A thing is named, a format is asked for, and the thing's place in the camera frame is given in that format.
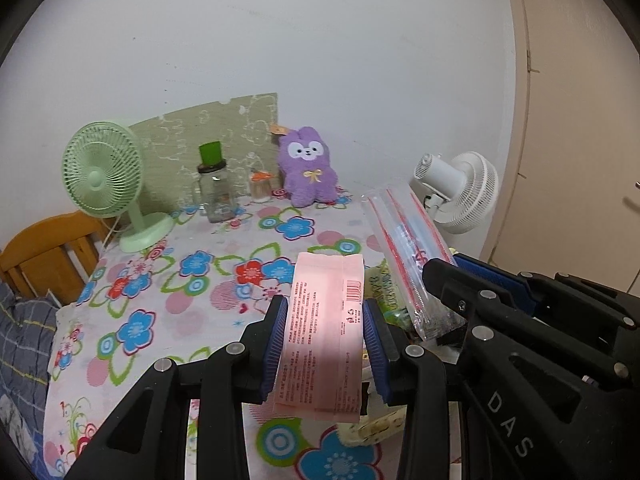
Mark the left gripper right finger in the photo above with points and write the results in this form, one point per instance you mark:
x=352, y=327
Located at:
x=408, y=375

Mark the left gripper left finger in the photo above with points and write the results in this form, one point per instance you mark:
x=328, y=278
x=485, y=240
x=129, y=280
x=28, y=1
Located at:
x=145, y=436

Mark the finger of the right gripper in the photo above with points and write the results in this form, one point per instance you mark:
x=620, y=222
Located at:
x=515, y=285
x=467, y=291

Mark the pink tissue pack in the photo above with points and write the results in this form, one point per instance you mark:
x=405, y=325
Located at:
x=320, y=369

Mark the clear zip bags red stripe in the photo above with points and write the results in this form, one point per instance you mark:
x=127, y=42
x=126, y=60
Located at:
x=409, y=240

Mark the beige door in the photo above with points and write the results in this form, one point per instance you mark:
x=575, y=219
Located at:
x=570, y=199

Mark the white standing fan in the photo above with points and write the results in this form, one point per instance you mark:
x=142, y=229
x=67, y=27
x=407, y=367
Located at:
x=461, y=193

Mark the floral tablecloth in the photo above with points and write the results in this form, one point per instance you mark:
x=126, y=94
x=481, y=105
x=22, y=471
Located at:
x=185, y=297

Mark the grey plaid pillow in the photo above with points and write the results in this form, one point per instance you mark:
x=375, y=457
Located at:
x=27, y=330

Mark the purple plush bunny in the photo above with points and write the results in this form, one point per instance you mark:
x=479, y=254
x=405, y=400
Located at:
x=304, y=162

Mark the small jar orange lid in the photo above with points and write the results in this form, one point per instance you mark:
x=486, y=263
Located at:
x=260, y=186

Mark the glass jar green lid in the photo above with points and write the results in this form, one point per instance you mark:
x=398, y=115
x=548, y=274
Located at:
x=212, y=189

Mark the green desk fan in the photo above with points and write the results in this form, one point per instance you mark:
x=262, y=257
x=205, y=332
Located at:
x=102, y=171

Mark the green patterned wall board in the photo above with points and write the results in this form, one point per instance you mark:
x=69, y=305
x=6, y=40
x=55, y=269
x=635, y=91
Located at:
x=171, y=147

